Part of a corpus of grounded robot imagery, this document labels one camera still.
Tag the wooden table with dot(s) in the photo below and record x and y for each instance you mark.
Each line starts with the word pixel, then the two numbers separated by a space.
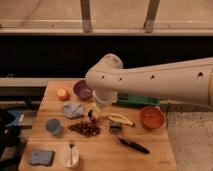
pixel 102 152

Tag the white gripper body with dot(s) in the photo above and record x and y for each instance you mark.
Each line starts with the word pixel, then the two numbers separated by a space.
pixel 104 99

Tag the red orange bowl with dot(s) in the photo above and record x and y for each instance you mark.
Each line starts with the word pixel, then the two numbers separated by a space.
pixel 151 117

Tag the yellow banana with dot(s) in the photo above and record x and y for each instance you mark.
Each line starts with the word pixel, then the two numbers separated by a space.
pixel 121 119

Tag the blue grey crumpled cloth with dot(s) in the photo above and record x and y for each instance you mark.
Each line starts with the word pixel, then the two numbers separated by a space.
pixel 72 111

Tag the blue plastic cup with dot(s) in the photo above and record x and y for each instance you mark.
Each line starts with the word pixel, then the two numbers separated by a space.
pixel 53 126

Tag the bunch of dark grapes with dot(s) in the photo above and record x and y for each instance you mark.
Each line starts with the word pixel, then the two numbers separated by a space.
pixel 85 128

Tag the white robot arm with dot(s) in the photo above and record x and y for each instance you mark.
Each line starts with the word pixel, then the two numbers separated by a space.
pixel 188 81

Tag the black handled knife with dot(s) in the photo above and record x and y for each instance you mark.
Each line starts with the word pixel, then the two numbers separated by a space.
pixel 134 145

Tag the blue sponge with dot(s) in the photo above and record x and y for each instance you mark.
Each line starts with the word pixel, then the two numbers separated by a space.
pixel 41 157

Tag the small grey metal clip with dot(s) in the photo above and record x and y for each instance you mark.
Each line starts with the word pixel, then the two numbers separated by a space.
pixel 115 127

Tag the green plastic tray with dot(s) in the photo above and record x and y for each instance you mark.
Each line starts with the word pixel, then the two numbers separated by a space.
pixel 136 100

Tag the purple bowl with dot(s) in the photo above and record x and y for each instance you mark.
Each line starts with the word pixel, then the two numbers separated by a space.
pixel 82 90

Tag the orange handled small scoop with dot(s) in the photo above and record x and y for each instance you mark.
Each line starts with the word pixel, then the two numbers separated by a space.
pixel 93 115

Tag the orange apple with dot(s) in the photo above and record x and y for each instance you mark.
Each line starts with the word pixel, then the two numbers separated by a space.
pixel 63 94

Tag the black bag on floor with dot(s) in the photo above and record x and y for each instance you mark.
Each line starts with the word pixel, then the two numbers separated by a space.
pixel 7 137

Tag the metal fork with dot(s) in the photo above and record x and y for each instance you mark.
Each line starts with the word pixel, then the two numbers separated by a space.
pixel 71 145

